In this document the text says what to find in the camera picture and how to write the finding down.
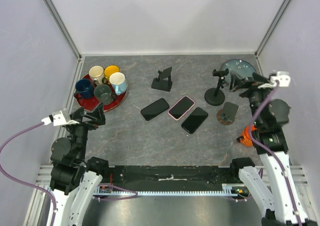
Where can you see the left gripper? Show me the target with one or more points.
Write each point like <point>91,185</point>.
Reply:
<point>98,112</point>

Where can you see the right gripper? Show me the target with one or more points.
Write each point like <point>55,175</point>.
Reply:
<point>237,82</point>

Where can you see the black round-base phone stand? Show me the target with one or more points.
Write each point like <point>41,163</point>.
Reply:
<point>215,96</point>

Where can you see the black phone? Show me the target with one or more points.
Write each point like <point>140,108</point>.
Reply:
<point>194,120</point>
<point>154,109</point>

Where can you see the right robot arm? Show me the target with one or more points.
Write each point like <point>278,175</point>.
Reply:
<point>278,201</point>

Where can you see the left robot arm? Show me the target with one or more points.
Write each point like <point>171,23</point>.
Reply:
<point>74,179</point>

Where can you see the wooden-base phone stand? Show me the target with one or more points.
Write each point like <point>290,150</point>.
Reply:
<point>227,114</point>

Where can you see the black folding phone stand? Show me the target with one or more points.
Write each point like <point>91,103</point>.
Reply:
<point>163,82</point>

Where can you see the blue-green ceramic plate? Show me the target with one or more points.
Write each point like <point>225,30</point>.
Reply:
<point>241,67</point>

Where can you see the red round tray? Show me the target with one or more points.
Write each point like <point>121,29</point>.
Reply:
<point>89,104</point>

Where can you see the dark green glass mug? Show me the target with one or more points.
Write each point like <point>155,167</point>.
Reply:
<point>104,94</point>

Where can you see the dark blue mug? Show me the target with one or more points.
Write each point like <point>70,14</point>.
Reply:
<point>84,89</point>

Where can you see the cream mug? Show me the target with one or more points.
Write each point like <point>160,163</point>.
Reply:
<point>96,73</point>

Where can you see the light blue mug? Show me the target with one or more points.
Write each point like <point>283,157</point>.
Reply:
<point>118,82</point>

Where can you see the yellow mug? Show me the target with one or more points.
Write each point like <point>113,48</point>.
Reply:
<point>108,71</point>

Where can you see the orange mug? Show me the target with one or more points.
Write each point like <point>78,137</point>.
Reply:
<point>244,138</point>

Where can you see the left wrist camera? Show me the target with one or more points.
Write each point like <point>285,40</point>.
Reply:
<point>59,118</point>

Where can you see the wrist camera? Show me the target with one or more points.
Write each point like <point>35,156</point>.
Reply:
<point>59,118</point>
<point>280,79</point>

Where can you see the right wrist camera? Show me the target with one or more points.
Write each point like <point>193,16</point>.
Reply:
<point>280,79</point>

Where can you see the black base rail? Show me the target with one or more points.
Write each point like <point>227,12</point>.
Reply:
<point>170,178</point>

